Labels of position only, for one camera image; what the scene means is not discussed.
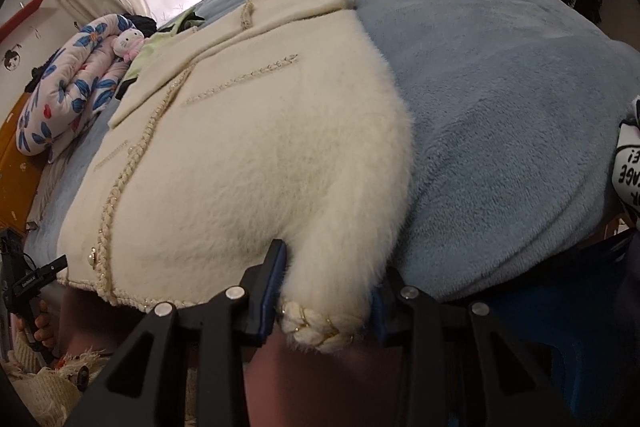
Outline light green black garment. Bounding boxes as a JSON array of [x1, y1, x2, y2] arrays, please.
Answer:
[[117, 9, 206, 84]]

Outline orange wooden headboard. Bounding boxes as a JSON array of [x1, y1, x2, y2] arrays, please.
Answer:
[[0, 91, 49, 249]]

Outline white black graphic print cloth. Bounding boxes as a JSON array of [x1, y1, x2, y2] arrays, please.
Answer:
[[612, 96, 640, 229]]

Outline red wall shelf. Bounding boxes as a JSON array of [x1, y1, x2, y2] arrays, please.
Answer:
[[0, 0, 49, 38]]

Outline beige striped cloth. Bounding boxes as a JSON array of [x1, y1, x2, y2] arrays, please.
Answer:
[[27, 146, 77, 229]]

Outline person's left hand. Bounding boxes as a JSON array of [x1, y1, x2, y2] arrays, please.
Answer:
[[12, 298, 59, 351]]

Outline light blue fleece bed blanket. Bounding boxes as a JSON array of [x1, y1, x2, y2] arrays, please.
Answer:
[[22, 0, 640, 304]]

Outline cream fuzzy braided-trim cardigan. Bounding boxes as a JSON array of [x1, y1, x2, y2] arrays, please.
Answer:
[[56, 0, 417, 354]]

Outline dark blue cloth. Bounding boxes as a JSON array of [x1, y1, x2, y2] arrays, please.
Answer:
[[487, 229, 640, 427]]

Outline dusky pink cloth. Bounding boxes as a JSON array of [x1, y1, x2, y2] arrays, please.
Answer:
[[59, 289, 402, 427]]

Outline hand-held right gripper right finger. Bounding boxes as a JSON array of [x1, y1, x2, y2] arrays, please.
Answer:
[[370, 267, 577, 427]]

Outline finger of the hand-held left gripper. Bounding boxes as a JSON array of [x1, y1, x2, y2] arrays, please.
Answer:
[[39, 255, 69, 279]]

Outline floral pink blue quilt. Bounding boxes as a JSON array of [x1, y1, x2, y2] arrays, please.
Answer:
[[15, 14, 149, 158]]

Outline white pink cat plush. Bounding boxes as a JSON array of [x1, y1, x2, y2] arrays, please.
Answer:
[[112, 29, 146, 60]]

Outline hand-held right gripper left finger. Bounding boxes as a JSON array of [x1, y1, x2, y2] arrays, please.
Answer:
[[64, 238, 289, 427]]

